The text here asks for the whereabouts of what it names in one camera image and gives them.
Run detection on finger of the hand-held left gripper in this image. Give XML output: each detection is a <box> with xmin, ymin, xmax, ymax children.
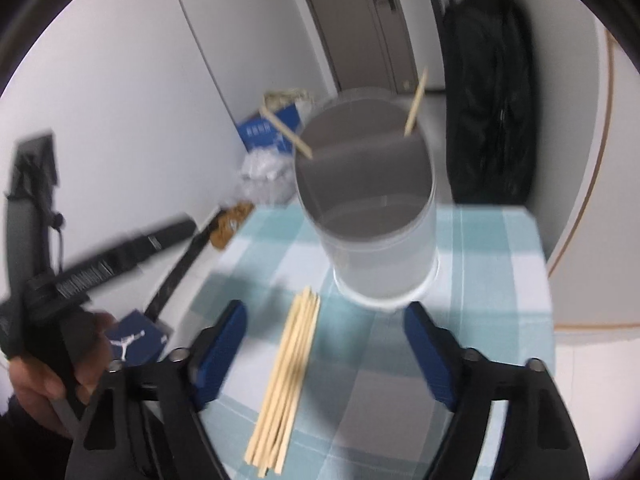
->
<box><xmin>114</xmin><ymin>214</ymin><xmax>197</xmax><ymax>273</ymax></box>

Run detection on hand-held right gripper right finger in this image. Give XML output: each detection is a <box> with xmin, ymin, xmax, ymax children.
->
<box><xmin>404</xmin><ymin>302</ymin><xmax>591</xmax><ymax>480</ymax></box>

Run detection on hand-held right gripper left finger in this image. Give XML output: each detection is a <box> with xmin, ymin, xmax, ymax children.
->
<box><xmin>64</xmin><ymin>299</ymin><xmax>247</xmax><ymax>480</ymax></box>

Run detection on bundle of wooden chopsticks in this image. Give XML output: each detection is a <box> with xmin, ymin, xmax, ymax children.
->
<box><xmin>244</xmin><ymin>286</ymin><xmax>321</xmax><ymax>477</ymax></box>

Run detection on white bowl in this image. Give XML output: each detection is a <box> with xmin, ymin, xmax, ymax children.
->
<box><xmin>294</xmin><ymin>89</ymin><xmax>441</xmax><ymax>311</ymax></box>

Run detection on wooden chopstick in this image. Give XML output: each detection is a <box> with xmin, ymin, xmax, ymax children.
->
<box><xmin>404</xmin><ymin>66</ymin><xmax>429</xmax><ymax>137</ymax></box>
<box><xmin>259</xmin><ymin>107</ymin><xmax>313</xmax><ymax>160</ymax></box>

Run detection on person's left forearm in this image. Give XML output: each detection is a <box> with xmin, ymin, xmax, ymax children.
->
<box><xmin>0</xmin><ymin>400</ymin><xmax>76</xmax><ymax>480</ymax></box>

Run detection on person's left hand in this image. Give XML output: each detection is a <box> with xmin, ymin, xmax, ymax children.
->
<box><xmin>7</xmin><ymin>310</ymin><xmax>120</xmax><ymax>438</ymax></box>

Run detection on black baseboard strip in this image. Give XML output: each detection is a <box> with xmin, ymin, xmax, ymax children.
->
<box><xmin>145</xmin><ymin>210</ymin><xmax>226</xmax><ymax>321</ymax></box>

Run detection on brown suede shoes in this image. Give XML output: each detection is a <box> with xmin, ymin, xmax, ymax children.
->
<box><xmin>210</xmin><ymin>202</ymin><xmax>253</xmax><ymax>251</ymax></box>

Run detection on blue shoe box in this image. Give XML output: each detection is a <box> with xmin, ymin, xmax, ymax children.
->
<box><xmin>102</xmin><ymin>310</ymin><xmax>171</xmax><ymax>363</ymax></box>

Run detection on teal checked tablecloth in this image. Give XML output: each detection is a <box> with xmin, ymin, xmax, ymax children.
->
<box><xmin>195</xmin><ymin>204</ymin><xmax>558</xmax><ymax>480</ymax></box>

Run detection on white plastic bags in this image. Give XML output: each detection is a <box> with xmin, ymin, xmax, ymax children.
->
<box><xmin>235</xmin><ymin>147</ymin><xmax>301</xmax><ymax>206</ymax></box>

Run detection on blue cardboard box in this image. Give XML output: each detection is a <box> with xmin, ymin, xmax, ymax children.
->
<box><xmin>235</xmin><ymin>102</ymin><xmax>313</xmax><ymax>153</ymax></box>

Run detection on black backpack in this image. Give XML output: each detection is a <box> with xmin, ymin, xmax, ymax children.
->
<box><xmin>440</xmin><ymin>0</ymin><xmax>536</xmax><ymax>206</ymax></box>

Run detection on grey-brown door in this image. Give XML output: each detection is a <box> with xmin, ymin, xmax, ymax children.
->
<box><xmin>292</xmin><ymin>0</ymin><xmax>426</xmax><ymax>93</ymax></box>

